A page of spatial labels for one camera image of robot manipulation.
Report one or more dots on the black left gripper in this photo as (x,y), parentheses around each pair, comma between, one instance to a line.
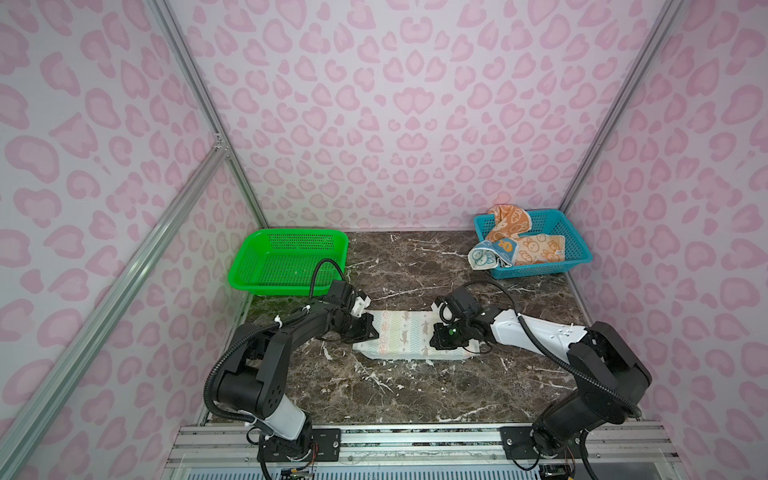
(365,333)

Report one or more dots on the aluminium frame corner post left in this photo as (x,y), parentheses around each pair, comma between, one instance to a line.
(168,23)

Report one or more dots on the green plastic basket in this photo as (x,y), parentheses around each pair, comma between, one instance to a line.
(289,262)

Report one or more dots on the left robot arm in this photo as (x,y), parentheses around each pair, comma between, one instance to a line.
(248,383)

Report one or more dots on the aluminium frame corner post right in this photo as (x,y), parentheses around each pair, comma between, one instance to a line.
(671,13)

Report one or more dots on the pastel striped animal towel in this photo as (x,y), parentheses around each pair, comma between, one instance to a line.
(405,335)

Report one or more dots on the aluminium frame diagonal bar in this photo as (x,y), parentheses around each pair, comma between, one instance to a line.
(38,414)

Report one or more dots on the orange patterned towel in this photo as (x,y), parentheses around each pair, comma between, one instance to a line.
(516,223)

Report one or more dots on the aluminium frame corner post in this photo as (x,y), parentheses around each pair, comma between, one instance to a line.
(168,23)
(671,13)

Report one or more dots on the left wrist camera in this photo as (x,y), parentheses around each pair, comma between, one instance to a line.
(351,300)

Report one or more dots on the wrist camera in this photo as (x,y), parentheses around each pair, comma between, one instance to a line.
(351,300)
(459,305)

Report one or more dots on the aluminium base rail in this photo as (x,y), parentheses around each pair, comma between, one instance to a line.
(634,450)

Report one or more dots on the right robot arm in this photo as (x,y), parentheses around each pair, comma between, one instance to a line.
(610,379)

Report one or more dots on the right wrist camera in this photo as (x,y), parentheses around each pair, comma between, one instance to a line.
(459,305)

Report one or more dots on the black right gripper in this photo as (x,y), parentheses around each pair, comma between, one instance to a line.
(440,342)

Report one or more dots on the teal plastic basket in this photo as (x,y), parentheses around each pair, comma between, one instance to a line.
(547,221)

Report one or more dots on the blue patterned towel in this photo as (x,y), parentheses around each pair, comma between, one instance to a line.
(487,255)

